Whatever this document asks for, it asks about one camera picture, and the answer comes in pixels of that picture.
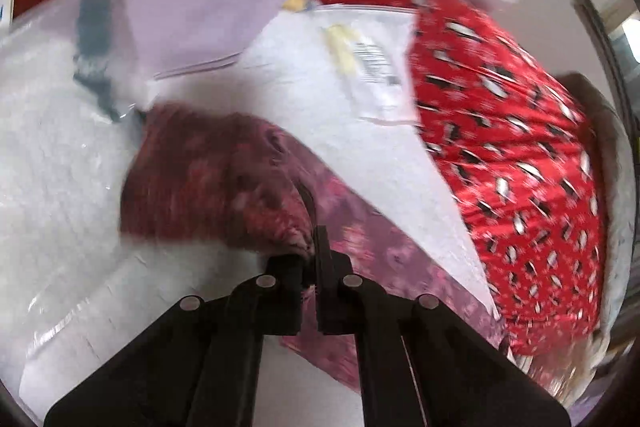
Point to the purple floral cloth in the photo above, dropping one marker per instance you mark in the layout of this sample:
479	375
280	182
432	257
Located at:
225	177

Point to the dark teal packed cloth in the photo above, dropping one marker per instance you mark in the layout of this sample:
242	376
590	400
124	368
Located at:
95	22

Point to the clear labelled plastic bag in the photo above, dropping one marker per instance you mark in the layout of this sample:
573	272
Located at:
310	67

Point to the white and blue box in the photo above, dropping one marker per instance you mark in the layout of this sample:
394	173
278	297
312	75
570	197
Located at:
5	4

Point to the wooden door frame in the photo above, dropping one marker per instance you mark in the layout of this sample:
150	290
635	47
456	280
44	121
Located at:
607	52

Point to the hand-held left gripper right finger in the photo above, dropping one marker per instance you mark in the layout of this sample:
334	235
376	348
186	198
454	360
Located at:
327	289

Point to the white quilted bed sheet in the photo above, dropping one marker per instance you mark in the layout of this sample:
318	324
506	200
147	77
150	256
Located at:
60	167

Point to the red penguin print blanket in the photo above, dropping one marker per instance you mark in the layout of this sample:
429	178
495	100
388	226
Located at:
500	132

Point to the pale mailer envelope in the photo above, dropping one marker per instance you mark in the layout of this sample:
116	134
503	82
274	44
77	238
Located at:
210	22

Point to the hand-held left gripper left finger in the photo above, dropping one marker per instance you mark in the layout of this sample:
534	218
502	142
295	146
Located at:
287	289

